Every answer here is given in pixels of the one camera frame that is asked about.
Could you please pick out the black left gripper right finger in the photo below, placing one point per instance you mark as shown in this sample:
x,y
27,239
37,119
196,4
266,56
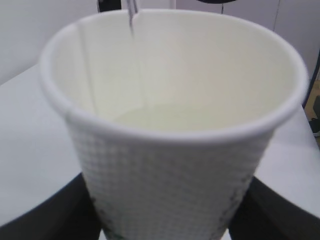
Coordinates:
x,y
265,215

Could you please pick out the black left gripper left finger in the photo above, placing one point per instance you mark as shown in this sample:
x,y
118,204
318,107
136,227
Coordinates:
x,y
67,215

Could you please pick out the white paper cup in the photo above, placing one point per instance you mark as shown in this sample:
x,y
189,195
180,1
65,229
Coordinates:
x,y
170,114

